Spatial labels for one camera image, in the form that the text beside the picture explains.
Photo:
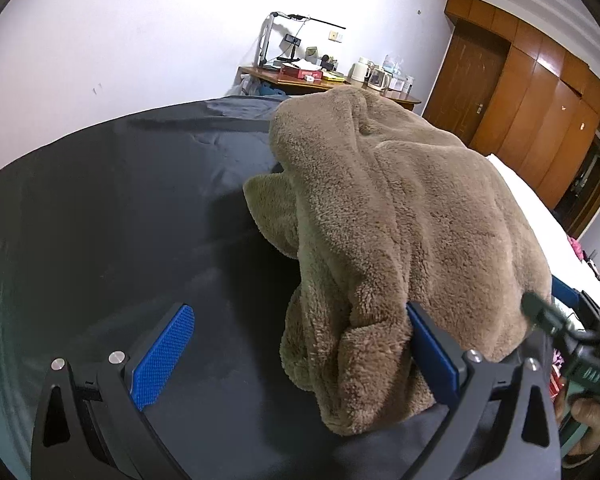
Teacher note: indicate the blue bin under desk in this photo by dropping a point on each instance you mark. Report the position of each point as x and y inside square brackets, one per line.
[265, 89]

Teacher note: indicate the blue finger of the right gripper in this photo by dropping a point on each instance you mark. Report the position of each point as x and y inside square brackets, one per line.
[565, 293]

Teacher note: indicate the yellow box on desk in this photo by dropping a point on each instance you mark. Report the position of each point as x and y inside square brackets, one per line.
[331, 77]

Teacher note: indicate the brown wooden wardrobe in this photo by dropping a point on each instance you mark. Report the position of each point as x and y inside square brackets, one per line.
[506, 88]

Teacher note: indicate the brown fleece sweater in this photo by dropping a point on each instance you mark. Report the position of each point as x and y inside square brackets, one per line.
[380, 208]

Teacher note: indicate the white plastic bag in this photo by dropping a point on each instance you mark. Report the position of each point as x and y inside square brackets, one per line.
[244, 85]

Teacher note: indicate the person's right hand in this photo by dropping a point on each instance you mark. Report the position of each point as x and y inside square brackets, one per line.
[587, 412]

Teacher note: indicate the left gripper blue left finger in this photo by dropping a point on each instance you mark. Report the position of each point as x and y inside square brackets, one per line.
[90, 422]

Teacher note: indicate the white pillow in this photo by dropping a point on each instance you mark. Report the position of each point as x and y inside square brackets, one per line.
[562, 260]

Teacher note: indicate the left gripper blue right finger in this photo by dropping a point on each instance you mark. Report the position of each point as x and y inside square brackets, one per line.
[523, 441]

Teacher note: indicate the red box on desk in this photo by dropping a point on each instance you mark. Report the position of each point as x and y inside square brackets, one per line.
[301, 73]

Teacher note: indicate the white thermos bottle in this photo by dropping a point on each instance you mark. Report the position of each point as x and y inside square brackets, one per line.
[359, 71]

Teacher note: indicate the wooden desk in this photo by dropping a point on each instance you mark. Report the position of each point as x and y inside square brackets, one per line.
[298, 87]

